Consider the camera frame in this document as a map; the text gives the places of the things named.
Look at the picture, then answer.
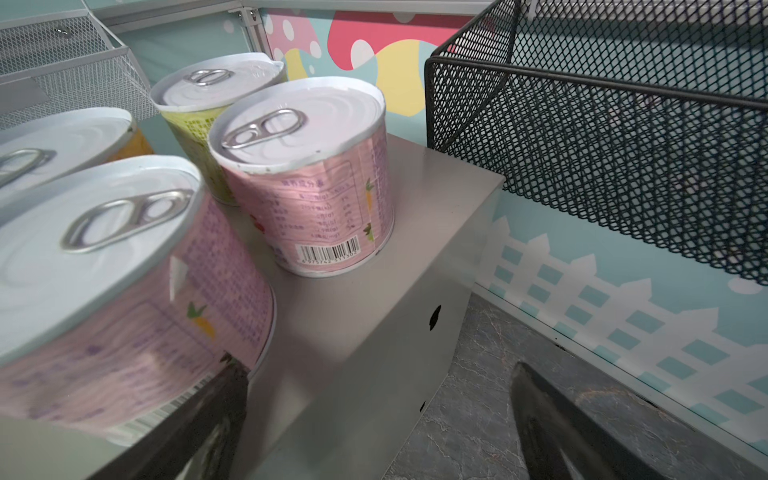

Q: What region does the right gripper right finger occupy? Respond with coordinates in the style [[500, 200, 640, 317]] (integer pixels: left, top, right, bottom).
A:
[[510, 362, 663, 479]]

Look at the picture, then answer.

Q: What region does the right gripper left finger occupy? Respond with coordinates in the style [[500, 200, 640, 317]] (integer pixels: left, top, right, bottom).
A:
[[91, 357, 248, 479]]

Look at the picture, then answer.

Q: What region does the pink white label can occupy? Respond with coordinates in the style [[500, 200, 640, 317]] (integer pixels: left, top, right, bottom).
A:
[[1, 155, 277, 445]]

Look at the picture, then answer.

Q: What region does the yellow label can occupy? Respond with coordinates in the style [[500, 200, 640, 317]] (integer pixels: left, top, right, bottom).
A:
[[1, 107, 153, 203]]

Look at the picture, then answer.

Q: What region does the green label can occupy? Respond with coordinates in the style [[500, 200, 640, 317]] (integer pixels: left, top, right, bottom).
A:
[[150, 52, 287, 205]]

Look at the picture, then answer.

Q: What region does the grey metal cabinet counter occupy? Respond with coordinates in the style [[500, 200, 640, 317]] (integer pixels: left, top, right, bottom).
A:
[[217, 136, 502, 479]]

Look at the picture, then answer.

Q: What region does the black mesh wall basket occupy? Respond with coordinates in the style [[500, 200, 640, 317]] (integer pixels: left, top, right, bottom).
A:
[[424, 1, 767, 284]]

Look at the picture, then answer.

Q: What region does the white wire wall basket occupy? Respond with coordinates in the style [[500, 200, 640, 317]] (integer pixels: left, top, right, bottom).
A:
[[1, 8, 157, 130]]

